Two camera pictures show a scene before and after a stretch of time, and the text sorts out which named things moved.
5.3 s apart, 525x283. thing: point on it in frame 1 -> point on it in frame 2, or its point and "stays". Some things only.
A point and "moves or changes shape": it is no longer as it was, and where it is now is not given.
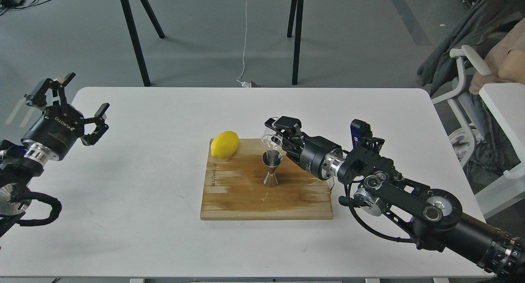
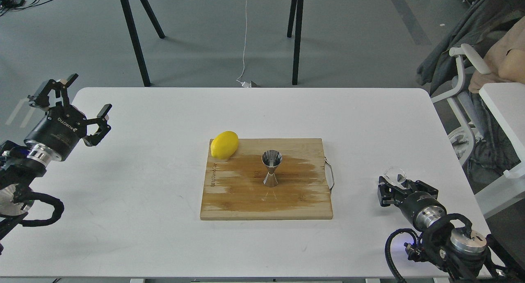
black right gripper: [309, 152] -> [420, 205]
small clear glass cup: [271, 140] moves or changes shape
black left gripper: [59, 126] stays
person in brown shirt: [505, 59] stays
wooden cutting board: [234, 188] stays
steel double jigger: [271, 159] stays
